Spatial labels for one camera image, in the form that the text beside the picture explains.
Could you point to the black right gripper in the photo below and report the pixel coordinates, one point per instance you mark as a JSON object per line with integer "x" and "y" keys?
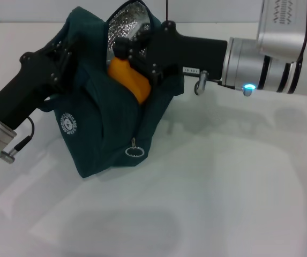
{"x": 190, "y": 56}

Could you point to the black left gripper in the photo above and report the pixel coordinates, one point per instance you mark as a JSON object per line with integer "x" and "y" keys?
{"x": 32, "y": 80}

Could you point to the orange yellow pear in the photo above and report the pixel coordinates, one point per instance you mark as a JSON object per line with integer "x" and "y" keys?
{"x": 130, "y": 77}

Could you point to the dark teal lunch bag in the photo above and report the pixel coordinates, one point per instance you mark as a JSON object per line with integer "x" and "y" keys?
{"x": 110, "y": 128}

